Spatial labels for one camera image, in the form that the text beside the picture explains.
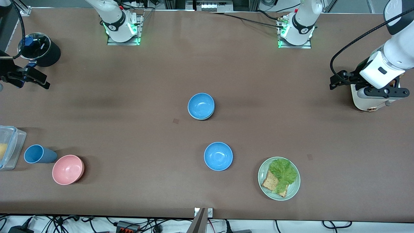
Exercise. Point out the glass lid blue knob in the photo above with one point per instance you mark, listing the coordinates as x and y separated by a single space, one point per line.
40 47

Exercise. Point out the blue cup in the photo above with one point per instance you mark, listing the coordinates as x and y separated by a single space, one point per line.
39 154

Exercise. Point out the white toaster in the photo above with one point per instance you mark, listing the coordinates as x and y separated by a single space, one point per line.
362 100

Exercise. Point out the pale green plate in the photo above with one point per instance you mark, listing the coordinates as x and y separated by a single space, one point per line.
292 191

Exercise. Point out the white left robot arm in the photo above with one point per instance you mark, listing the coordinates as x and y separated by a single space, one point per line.
300 22

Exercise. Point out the black power strip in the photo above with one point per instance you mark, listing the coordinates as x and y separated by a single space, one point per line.
127 227

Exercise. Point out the blue bowl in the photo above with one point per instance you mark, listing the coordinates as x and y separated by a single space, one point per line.
201 106
218 156

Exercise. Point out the green lettuce leaf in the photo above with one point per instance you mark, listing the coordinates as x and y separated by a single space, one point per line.
284 171

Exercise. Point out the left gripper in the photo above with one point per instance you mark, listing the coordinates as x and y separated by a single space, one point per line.
359 72

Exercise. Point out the mint green bowl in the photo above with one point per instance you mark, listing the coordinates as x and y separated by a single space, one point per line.
202 119

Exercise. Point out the clear plastic container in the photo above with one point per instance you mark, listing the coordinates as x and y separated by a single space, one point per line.
14 145

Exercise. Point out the pink bowl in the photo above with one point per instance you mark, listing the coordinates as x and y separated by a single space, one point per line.
68 169

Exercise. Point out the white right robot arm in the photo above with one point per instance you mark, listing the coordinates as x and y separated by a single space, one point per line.
118 22

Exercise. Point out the white metal bracket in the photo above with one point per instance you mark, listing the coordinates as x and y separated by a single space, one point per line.
209 212

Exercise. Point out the brown bread slice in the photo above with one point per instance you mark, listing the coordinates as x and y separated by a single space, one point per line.
271 183

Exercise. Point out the black power adapter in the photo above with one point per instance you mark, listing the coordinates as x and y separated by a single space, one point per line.
21 230

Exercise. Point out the yellow food piece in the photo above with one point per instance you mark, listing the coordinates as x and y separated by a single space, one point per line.
2 150

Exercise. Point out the dark metal pole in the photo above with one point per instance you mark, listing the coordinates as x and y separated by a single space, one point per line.
196 224

